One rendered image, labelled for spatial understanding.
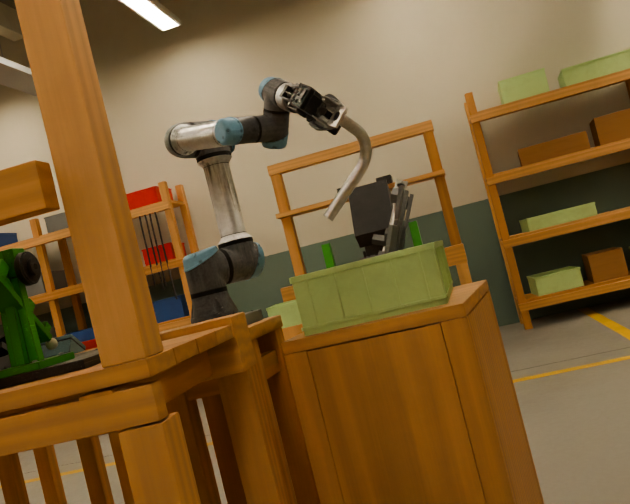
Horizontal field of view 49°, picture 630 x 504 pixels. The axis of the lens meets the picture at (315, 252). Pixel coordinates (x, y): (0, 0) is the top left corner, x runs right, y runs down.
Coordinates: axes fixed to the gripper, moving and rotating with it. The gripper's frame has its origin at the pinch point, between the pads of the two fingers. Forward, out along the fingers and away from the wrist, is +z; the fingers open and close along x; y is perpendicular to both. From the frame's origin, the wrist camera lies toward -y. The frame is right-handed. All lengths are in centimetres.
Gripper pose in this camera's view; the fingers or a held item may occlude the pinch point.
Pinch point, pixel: (341, 119)
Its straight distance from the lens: 177.4
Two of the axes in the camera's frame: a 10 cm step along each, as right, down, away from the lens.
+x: 5.0, -8.6, -0.7
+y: -6.9, -3.5, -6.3
